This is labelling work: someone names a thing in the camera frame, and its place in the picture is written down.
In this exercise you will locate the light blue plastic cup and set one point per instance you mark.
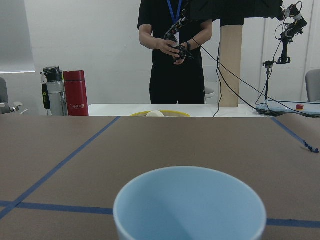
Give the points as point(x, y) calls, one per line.
point(188, 203)

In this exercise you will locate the yellow rimmed bowl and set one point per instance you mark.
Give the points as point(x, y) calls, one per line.
point(160, 113)

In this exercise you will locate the person in black clothes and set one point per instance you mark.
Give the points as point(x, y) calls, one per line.
point(177, 75)

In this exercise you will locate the red thermos bottle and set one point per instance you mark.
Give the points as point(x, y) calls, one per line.
point(76, 93)

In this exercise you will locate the teach pendant with red button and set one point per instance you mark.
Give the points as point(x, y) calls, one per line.
point(277, 108)

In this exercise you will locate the clear bottle black lid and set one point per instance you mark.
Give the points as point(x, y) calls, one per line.
point(53, 91)

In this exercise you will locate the wooden post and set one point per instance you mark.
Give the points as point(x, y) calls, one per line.
point(231, 35)

